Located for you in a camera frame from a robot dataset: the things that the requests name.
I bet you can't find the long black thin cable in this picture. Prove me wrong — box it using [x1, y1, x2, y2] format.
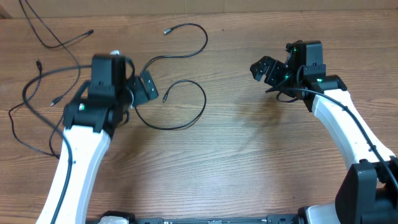
[7, 60, 65, 159]

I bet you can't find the black cable bundle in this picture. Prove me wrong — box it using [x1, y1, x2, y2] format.
[18, 0, 95, 108]

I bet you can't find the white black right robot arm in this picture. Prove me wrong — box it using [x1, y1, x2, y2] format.
[250, 40, 397, 223]

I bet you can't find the black cable silver plug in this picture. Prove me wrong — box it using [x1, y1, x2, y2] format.
[134, 22, 209, 131]

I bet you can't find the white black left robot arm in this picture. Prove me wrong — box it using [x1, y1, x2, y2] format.
[37, 50, 159, 223]

